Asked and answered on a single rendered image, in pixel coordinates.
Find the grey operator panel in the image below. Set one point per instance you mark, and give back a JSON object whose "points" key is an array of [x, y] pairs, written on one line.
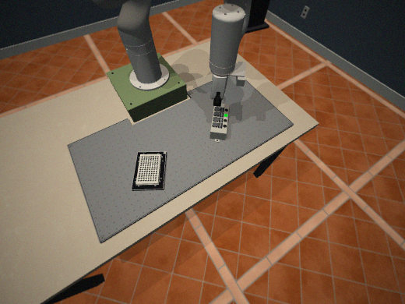
{"points": [[219, 122]]}

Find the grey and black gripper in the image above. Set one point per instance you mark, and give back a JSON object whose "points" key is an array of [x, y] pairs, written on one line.
{"points": [[219, 83]]}

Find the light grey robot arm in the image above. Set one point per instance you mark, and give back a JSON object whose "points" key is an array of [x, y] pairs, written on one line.
{"points": [[134, 30]]}

